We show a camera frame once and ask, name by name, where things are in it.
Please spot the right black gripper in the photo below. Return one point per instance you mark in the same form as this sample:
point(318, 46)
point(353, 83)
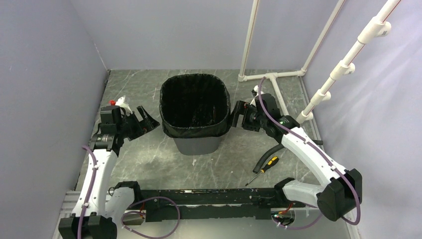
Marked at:
point(243, 108)

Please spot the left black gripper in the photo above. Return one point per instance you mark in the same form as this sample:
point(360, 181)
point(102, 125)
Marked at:
point(148, 123)

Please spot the grey mesh trash bin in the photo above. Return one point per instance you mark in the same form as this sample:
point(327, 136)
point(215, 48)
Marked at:
point(197, 141)

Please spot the black trash bag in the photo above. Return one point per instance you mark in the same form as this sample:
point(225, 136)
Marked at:
point(195, 106)

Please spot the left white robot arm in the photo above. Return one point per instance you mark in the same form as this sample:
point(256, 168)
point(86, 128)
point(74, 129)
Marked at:
point(93, 215)

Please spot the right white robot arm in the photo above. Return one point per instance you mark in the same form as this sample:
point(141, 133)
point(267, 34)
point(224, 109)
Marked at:
point(339, 190)

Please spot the yellow black screwdriver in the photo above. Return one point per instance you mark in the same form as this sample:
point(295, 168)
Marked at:
point(267, 166)

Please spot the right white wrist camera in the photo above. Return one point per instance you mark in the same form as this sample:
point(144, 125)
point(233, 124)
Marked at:
point(255, 92)

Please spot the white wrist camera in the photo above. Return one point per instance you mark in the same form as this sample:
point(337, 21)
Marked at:
point(255, 92)
point(123, 103)

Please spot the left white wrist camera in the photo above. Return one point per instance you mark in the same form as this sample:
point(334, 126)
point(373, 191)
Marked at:
point(123, 103)

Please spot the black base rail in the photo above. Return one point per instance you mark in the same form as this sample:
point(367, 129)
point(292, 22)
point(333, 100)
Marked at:
point(257, 203)

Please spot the aluminium extrusion rail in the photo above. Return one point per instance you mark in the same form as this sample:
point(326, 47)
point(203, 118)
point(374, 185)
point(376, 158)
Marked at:
point(69, 203)

